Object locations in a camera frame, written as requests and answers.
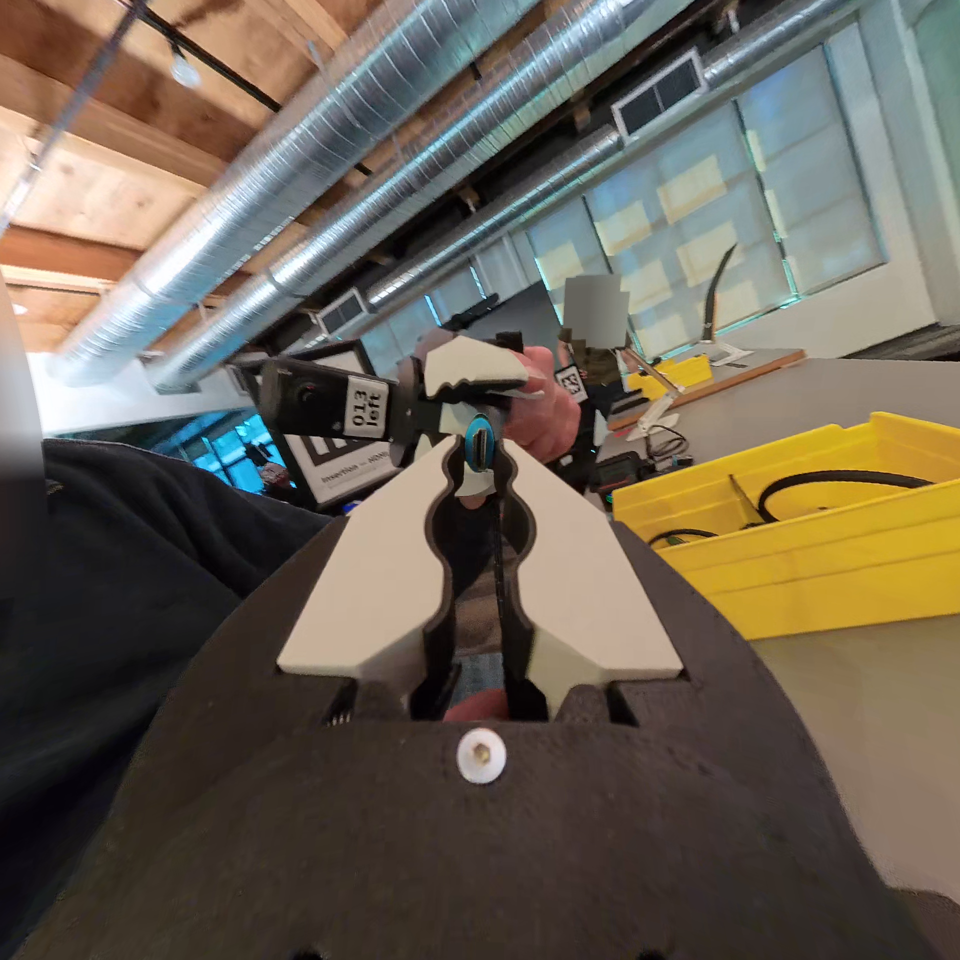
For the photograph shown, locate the large black screen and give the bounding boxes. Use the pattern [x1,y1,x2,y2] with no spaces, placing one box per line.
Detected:
[431,281,564,354]

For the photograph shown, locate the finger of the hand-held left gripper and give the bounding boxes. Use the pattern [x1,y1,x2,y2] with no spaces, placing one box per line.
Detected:
[441,388,549,500]
[422,335,531,400]

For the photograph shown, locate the round metal duct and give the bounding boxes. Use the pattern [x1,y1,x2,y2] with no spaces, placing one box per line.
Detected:
[150,0,702,391]
[56,0,545,387]
[367,0,871,309]

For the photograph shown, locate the white air vent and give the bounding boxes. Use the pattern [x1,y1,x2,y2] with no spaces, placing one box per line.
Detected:
[315,288,370,339]
[611,48,710,140]

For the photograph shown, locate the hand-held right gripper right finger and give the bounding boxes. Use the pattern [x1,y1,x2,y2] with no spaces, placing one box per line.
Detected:
[497,441,685,719]

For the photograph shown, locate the person's left hand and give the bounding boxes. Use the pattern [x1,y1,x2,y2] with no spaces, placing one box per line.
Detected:
[497,345,584,464]

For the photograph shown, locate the black device with lit display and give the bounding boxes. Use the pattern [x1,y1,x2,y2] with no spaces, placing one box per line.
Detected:
[588,450,655,496]

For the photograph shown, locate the yellow plastic bin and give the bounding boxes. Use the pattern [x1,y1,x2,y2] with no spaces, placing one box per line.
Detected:
[613,411,960,642]

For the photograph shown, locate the small yellow bins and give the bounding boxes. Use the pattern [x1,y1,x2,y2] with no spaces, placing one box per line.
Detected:
[626,356,712,399]

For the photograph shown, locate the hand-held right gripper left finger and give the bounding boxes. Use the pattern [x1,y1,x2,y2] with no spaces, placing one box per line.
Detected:
[276,437,462,715]

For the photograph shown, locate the black curved desk stand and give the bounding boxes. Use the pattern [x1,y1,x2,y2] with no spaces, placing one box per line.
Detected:
[697,243,755,369]

